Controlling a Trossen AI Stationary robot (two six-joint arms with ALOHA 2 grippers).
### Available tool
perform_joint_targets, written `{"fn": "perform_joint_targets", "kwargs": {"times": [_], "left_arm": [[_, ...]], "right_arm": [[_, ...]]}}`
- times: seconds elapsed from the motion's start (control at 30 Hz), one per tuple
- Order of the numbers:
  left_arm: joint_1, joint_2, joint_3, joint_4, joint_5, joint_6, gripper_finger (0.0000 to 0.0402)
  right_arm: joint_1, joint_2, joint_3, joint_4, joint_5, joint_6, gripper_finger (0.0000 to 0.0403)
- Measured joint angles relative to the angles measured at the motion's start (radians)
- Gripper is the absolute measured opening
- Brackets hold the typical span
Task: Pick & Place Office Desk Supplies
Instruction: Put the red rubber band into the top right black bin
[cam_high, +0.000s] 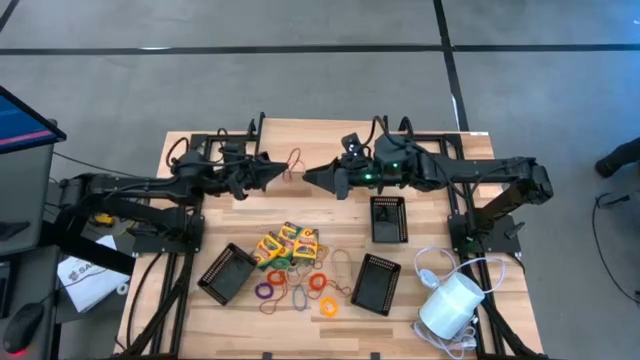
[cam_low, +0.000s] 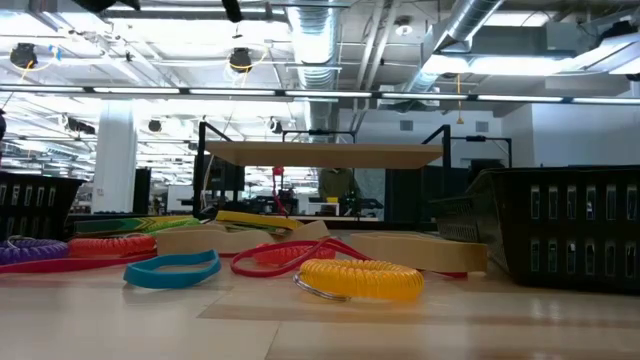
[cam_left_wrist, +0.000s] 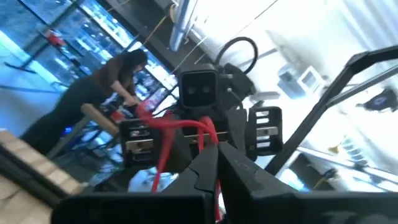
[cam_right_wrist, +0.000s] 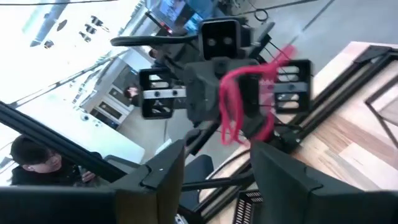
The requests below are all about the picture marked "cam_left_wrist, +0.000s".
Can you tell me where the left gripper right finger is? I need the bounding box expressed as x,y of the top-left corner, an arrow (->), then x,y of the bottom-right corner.
218,141 -> 398,224

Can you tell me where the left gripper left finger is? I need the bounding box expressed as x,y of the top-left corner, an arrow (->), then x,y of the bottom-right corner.
51,144 -> 220,224

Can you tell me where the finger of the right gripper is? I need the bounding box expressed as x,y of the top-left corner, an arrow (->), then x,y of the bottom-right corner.
226,107 -> 250,154
169,126 -> 194,173

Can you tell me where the thin red rubber band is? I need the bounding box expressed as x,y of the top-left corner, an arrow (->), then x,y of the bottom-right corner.
136,103 -> 223,222

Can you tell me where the wooden workbench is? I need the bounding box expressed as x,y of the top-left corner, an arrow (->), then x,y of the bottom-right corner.
46,103 -> 121,160

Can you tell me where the person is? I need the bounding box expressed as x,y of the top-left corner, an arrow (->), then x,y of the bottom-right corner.
20,48 -> 149,156

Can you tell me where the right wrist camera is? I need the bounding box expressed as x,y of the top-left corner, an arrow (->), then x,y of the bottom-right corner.
178,63 -> 220,110

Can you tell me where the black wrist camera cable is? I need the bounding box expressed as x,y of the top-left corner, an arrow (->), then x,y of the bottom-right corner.
214,36 -> 259,76

